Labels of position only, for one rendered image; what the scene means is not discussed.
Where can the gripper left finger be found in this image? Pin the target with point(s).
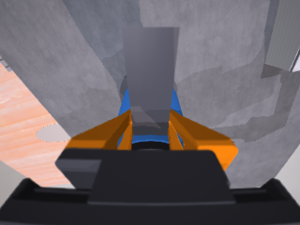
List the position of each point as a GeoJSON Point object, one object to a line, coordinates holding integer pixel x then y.
{"type": "Point", "coordinates": [106, 135]}

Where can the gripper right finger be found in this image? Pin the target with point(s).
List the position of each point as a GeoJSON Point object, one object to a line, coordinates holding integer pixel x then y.
{"type": "Point", "coordinates": [198, 137]}

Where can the black round base with stud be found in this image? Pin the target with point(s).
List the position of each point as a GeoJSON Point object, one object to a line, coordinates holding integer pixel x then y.
{"type": "Point", "coordinates": [124, 87]}

